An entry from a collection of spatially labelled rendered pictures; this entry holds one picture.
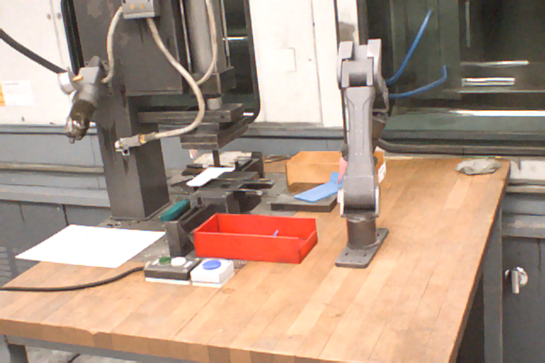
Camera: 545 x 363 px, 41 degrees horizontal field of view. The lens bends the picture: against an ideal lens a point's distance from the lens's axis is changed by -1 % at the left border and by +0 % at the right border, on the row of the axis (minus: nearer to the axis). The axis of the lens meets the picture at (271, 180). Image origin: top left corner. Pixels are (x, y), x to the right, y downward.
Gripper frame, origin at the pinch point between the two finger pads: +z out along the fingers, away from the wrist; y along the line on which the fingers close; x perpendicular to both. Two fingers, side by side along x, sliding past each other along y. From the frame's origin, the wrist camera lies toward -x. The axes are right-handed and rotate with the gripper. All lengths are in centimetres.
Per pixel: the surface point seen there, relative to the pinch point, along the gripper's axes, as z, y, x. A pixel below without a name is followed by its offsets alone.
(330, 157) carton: 0.2, 5.9, -18.1
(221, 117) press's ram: -7.7, 34.3, 17.1
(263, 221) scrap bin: 7.5, 14.6, 29.1
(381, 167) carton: -4.8, -8.0, -12.4
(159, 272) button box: 19, 30, 50
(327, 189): 3.0, 3.5, 1.8
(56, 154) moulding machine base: 63, 104, -77
